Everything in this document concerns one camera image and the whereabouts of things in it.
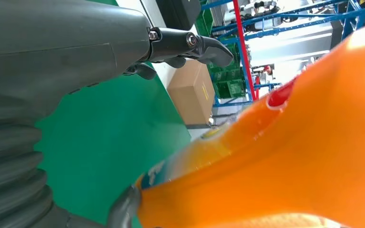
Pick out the green table mat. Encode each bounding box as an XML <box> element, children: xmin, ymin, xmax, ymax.
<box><xmin>34</xmin><ymin>62</ymin><xmax>192</xmax><ymax>226</ymax></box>

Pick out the black carrying case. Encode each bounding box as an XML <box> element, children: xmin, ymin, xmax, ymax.
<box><xmin>155</xmin><ymin>0</ymin><xmax>202</xmax><ymax>31</ymax></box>

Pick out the brown cardboard box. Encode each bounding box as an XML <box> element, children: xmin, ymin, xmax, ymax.
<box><xmin>167</xmin><ymin>59</ymin><xmax>217</xmax><ymax>126</ymax></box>

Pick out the green plastic crate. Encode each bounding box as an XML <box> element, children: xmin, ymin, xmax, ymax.
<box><xmin>195</xmin><ymin>0</ymin><xmax>215</xmax><ymax>38</ymax></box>
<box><xmin>207</xmin><ymin>42</ymin><xmax>247</xmax><ymax>100</ymax></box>

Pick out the blue metal rack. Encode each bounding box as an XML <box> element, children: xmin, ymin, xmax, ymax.
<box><xmin>201</xmin><ymin>0</ymin><xmax>365</xmax><ymax>108</ymax></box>

